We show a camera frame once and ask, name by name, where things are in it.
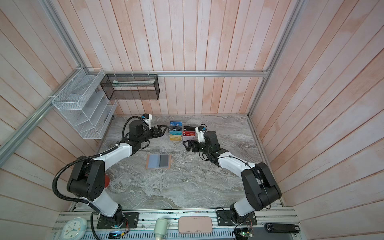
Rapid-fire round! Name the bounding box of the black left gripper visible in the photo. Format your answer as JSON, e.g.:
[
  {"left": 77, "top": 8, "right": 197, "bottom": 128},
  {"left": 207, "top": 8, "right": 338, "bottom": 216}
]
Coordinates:
[{"left": 138, "top": 124, "right": 168, "bottom": 143}]

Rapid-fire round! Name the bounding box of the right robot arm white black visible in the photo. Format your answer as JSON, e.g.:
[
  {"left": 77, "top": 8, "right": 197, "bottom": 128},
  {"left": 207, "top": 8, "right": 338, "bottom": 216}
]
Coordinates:
[{"left": 183, "top": 131, "right": 282, "bottom": 224}]

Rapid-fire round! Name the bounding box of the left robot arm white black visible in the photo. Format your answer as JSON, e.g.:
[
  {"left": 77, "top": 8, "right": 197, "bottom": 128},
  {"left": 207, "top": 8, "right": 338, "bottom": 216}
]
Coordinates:
[{"left": 67, "top": 115, "right": 168, "bottom": 228}]

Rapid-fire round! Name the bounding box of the black credit card left column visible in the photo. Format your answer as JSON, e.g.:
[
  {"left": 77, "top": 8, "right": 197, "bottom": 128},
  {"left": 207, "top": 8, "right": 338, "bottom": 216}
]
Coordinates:
[{"left": 168, "top": 126, "right": 183, "bottom": 132}]

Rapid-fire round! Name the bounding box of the black credit card column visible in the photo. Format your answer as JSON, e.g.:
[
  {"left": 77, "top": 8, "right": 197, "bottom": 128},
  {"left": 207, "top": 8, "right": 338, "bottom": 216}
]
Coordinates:
[
  {"left": 183, "top": 126, "right": 196, "bottom": 132},
  {"left": 168, "top": 126, "right": 183, "bottom": 132}
]

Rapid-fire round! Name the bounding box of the gold credit card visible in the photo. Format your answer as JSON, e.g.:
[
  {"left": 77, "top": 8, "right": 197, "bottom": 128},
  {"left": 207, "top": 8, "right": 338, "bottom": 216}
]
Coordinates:
[{"left": 170, "top": 135, "right": 183, "bottom": 141}]

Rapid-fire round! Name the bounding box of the red credit card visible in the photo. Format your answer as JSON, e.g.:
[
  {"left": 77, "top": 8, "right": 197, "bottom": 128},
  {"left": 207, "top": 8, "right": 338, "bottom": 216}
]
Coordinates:
[{"left": 183, "top": 131, "right": 196, "bottom": 137}]

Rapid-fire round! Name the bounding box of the teal credit card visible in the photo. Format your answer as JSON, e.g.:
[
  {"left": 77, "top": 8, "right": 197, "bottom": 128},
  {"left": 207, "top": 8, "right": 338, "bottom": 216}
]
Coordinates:
[{"left": 169, "top": 131, "right": 182, "bottom": 136}]

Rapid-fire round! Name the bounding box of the black credit card right column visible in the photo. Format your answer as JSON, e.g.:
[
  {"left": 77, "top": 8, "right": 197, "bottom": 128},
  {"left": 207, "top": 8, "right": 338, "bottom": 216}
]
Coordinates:
[{"left": 183, "top": 126, "right": 196, "bottom": 132}]

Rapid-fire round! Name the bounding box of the black mesh basket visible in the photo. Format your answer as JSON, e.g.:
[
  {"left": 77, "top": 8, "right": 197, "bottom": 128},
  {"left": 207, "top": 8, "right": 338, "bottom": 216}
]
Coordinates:
[{"left": 101, "top": 73, "right": 160, "bottom": 101}]

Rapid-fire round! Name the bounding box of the pink rectangular case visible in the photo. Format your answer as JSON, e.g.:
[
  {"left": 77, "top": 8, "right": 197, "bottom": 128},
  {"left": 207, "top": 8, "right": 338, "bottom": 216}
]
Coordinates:
[{"left": 178, "top": 216, "right": 213, "bottom": 234}]

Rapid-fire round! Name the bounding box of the black stapler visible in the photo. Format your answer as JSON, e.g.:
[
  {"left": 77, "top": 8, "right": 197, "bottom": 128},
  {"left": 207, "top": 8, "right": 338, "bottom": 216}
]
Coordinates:
[{"left": 264, "top": 223, "right": 301, "bottom": 234}]

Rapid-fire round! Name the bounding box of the white analog clock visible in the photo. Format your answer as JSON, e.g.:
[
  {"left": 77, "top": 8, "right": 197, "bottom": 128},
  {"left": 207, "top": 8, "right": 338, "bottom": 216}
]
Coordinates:
[{"left": 60, "top": 218, "right": 88, "bottom": 240}]

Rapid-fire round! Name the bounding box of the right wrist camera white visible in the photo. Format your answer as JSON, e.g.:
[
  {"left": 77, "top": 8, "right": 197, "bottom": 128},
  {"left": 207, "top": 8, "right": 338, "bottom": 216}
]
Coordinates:
[{"left": 195, "top": 125, "right": 207, "bottom": 143}]

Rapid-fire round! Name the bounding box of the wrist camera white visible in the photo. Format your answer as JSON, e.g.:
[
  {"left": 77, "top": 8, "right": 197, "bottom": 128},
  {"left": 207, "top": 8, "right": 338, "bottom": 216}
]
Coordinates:
[
  {"left": 142, "top": 114, "right": 153, "bottom": 129},
  {"left": 195, "top": 125, "right": 207, "bottom": 143}
]

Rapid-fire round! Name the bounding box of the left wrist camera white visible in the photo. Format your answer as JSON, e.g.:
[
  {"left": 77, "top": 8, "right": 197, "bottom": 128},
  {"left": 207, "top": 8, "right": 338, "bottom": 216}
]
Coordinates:
[{"left": 142, "top": 114, "right": 153, "bottom": 129}]

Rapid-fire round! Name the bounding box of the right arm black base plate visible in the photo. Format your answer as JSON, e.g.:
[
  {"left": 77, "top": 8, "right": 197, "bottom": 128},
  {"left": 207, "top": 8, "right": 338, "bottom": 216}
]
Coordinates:
[{"left": 215, "top": 207, "right": 257, "bottom": 226}]

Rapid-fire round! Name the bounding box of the white wire mesh shelf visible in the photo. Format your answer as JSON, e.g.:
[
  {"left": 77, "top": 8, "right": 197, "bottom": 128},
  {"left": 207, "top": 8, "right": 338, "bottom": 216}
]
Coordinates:
[{"left": 52, "top": 68, "right": 117, "bottom": 140}]

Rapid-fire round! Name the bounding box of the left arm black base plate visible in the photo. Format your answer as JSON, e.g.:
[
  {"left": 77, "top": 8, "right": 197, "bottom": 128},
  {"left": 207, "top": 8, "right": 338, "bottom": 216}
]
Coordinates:
[{"left": 97, "top": 212, "right": 140, "bottom": 229}]

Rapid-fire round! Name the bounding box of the black corrugated cable hose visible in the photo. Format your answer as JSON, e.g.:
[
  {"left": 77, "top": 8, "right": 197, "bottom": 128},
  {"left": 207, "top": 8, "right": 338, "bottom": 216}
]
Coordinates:
[{"left": 51, "top": 145, "right": 121, "bottom": 205}]

